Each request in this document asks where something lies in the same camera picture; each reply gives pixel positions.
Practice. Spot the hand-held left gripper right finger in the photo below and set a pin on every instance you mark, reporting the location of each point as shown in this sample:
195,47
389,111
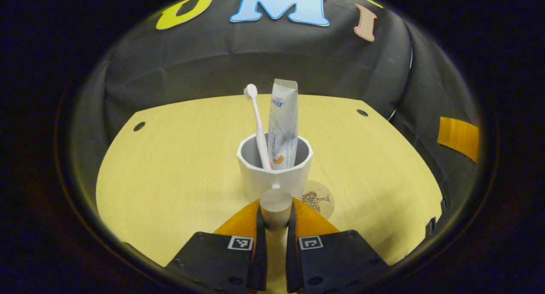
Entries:
291,260

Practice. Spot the wooden desktop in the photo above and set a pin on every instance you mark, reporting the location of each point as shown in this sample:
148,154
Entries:
170,179

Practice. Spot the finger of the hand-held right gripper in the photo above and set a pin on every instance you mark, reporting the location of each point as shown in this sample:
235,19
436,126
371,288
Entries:
459,136

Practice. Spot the round cork coaster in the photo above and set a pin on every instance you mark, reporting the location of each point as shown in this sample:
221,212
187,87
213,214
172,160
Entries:
320,198

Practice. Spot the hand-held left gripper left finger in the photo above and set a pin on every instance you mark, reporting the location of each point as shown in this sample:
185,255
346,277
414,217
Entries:
260,260

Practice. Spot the pale pink toothbrush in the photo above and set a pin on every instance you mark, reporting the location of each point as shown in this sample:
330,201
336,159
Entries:
259,128

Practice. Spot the white toothpaste tube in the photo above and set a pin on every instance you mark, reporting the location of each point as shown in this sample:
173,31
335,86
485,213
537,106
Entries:
283,124

